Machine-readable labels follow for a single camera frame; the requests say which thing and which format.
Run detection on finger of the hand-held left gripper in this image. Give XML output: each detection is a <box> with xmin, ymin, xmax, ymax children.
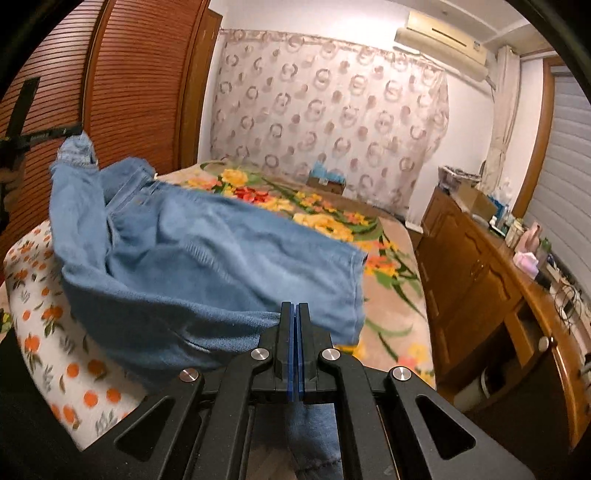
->
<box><xmin>27</xmin><ymin>124</ymin><xmax>85</xmax><ymax>141</ymax></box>

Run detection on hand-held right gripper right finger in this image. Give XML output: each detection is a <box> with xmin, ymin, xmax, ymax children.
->
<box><xmin>296</xmin><ymin>302</ymin><xmax>533</xmax><ymax>480</ymax></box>

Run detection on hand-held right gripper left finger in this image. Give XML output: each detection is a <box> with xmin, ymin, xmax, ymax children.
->
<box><xmin>69</xmin><ymin>302</ymin><xmax>295</xmax><ymax>480</ymax></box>

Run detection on blue denim pants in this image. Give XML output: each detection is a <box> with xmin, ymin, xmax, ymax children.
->
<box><xmin>48</xmin><ymin>131</ymin><xmax>370</xmax><ymax>480</ymax></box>

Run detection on wooden louvered wardrobe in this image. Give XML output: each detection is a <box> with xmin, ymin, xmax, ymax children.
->
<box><xmin>0</xmin><ymin>0</ymin><xmax>225</xmax><ymax>296</ymax></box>

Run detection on floral beige blanket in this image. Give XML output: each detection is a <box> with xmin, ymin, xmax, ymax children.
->
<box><xmin>157</xmin><ymin>159</ymin><xmax>437</xmax><ymax>388</ymax></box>

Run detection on cardboard box with blue packs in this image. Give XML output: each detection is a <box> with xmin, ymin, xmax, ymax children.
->
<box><xmin>306</xmin><ymin>161</ymin><xmax>347</xmax><ymax>195</ymax></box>

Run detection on wooden dresser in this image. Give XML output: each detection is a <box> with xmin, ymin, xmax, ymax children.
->
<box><xmin>416</xmin><ymin>185</ymin><xmax>591</xmax><ymax>450</ymax></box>

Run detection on orange-print white bedsheet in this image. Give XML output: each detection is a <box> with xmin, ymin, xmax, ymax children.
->
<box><xmin>4</xmin><ymin>219</ymin><xmax>148</xmax><ymax>450</ymax></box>

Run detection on open cardboard box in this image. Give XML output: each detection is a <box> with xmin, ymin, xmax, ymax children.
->
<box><xmin>455</xmin><ymin>178</ymin><xmax>498</xmax><ymax>221</ymax></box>

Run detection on pink tissue pack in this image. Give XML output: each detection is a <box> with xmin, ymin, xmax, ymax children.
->
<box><xmin>513</xmin><ymin>251</ymin><xmax>540</xmax><ymax>278</ymax></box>

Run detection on pink bottle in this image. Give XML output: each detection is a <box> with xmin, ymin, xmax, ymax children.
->
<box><xmin>516</xmin><ymin>222</ymin><xmax>542</xmax><ymax>254</ymax></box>

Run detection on plain white curtain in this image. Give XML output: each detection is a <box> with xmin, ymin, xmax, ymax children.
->
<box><xmin>480</xmin><ymin>45</ymin><xmax>520</xmax><ymax>185</ymax></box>

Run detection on grey window shutter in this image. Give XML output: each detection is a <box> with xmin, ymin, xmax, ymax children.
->
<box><xmin>524</xmin><ymin>65</ymin><xmax>591</xmax><ymax>301</ymax></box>

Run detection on ring-patterned sheer curtain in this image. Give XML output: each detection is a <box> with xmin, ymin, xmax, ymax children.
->
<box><xmin>210</xmin><ymin>28</ymin><xmax>451</xmax><ymax>222</ymax></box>

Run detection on tangle of cables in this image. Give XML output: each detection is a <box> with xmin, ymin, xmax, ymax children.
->
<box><xmin>551</xmin><ymin>277</ymin><xmax>591</xmax><ymax>326</ymax></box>

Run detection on white wall air conditioner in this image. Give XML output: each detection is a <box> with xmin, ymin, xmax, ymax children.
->
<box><xmin>393</xmin><ymin>10</ymin><xmax>491</xmax><ymax>84</ymax></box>

